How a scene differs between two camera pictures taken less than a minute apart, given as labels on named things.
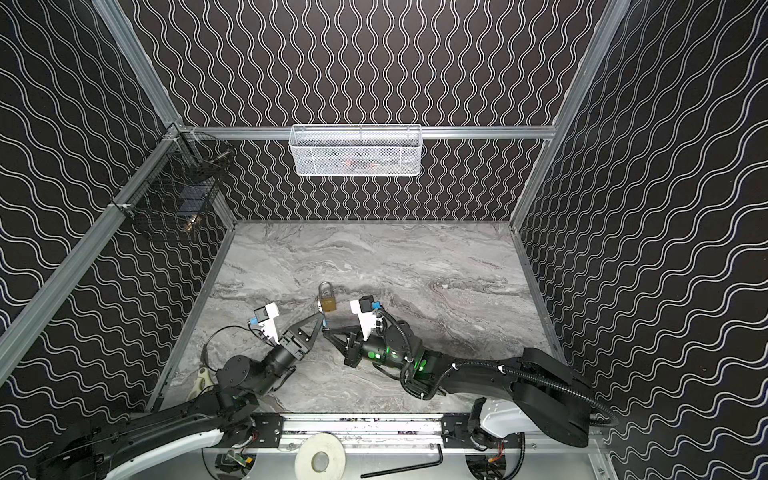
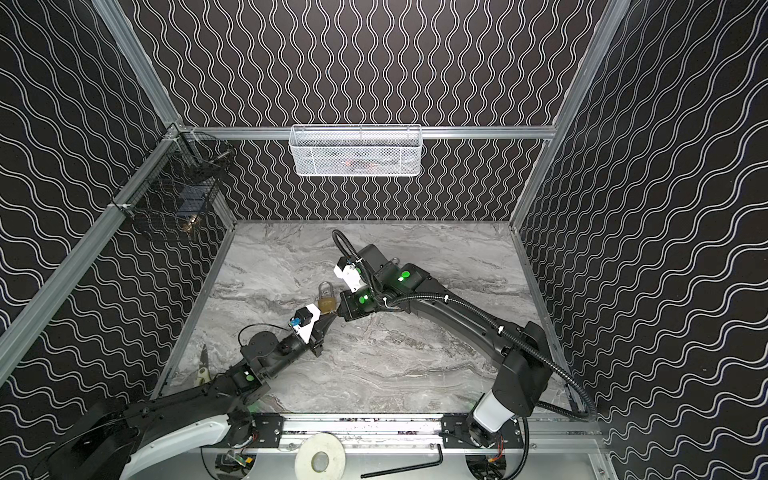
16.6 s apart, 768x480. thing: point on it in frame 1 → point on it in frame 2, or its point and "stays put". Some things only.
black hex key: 420,466 stays put
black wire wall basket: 173,189 stays put
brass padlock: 328,303 stays put
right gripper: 353,347 → 345,303
